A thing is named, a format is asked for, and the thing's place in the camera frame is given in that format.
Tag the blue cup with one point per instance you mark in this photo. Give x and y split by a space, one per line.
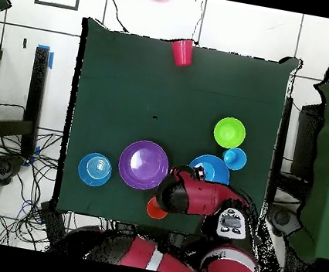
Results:
235 159

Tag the small blue bowl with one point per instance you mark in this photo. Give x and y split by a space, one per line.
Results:
95 169

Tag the red cup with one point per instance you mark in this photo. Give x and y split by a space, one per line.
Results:
182 53

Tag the large blue bowl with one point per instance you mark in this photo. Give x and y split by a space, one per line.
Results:
215 167

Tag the orange cup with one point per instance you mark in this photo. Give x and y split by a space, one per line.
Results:
152 211

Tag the black metal stand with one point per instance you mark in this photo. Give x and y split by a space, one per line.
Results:
307 126
36 88

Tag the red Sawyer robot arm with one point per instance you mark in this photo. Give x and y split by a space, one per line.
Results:
201 195

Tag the small green bowl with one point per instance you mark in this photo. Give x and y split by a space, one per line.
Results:
229 132

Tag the purple bowl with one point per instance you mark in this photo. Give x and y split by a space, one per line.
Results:
143 165

